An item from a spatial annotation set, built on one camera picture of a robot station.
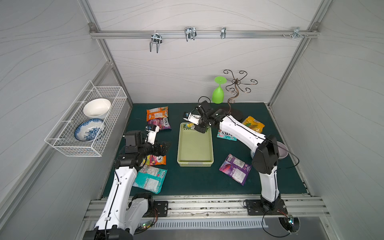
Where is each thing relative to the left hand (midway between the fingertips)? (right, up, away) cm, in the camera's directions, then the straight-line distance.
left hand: (163, 142), depth 76 cm
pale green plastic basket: (+16, -7, +15) cm, 23 cm away
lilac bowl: (+70, -9, +14) cm, 72 cm away
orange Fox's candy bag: (-13, +16, +35) cm, 40 cm away
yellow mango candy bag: (+58, +8, +28) cm, 65 cm away
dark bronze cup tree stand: (+42, +33, +15) cm, 55 cm away
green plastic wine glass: (+31, +29, +18) cm, 46 cm away
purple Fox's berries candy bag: (-6, +8, +28) cm, 30 cm away
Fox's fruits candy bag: (-9, -13, +14) cm, 21 cm away
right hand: (+17, +11, +11) cm, 23 cm away
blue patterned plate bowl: (-30, +7, -12) cm, 33 cm away
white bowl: (-32, +17, -4) cm, 36 cm away
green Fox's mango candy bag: (+14, +8, +10) cm, 18 cm away
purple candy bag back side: (+40, -17, +8) cm, 44 cm away
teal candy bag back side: (-9, -21, +5) cm, 23 cm away
